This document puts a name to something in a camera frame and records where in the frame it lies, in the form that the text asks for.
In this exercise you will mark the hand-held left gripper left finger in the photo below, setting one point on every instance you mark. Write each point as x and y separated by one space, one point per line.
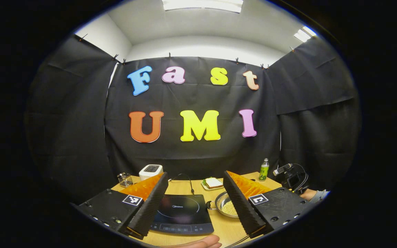
150 210

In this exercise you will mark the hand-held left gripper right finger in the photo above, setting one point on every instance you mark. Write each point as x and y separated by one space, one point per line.
240 206

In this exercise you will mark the black induction cooktop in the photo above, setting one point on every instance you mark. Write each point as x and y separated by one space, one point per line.
181 213

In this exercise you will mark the green drink bottle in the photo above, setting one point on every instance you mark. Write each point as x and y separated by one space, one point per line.
264 171

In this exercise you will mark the sandwich on white plate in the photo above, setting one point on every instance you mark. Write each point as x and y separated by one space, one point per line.
213 183

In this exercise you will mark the white toaster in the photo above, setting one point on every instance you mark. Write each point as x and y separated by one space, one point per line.
151 171

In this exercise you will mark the black backdrop cloth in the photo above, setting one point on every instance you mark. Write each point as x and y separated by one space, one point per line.
191 155

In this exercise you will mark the small ceiling light panel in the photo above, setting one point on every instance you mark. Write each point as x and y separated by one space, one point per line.
305 33

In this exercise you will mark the large ceiling light panel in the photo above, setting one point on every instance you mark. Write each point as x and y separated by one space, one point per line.
202 4

